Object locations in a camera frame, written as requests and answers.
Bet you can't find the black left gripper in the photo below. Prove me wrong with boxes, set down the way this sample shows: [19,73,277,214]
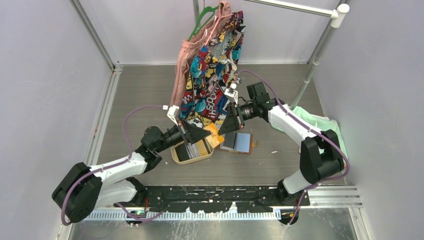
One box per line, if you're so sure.
[154,116,211,153]

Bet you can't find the colourful comic print shorts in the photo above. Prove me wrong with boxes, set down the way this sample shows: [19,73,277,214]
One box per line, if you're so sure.
[179,11,245,128]

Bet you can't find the mint green cartoon cloth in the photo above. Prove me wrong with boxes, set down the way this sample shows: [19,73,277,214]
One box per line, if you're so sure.
[284,105,349,160]

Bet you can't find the white clothes rack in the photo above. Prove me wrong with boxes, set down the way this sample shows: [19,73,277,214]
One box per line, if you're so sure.
[193,0,351,109]

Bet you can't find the beige oval card tray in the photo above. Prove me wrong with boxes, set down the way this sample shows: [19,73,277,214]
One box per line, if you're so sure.
[170,137,215,166]

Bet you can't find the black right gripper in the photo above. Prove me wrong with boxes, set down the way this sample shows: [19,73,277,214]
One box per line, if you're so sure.
[218,101,258,135]

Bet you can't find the pink hanging garment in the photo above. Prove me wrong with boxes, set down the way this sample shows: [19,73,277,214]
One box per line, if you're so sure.
[170,18,225,106]

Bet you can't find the stack of dark cards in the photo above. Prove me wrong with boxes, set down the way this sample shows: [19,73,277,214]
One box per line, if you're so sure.
[174,139,213,163]

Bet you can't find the brown leather card holder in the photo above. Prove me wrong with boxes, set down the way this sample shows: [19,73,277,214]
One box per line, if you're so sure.
[218,132,258,155]

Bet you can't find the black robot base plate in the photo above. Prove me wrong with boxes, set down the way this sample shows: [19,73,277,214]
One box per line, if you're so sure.
[122,185,310,214]

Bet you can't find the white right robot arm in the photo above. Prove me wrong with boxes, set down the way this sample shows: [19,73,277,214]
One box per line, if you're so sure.
[218,82,347,206]

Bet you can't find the green clothes hanger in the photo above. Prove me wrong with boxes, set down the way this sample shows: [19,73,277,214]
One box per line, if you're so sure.
[187,5,220,42]

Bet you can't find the pink clothes hanger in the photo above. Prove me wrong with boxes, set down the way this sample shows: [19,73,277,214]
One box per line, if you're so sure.
[202,1,233,46]

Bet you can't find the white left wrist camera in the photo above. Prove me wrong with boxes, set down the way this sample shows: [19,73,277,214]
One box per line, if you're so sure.
[162,105,180,126]

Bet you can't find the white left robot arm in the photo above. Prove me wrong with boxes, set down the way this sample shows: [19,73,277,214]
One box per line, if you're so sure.
[51,120,212,226]

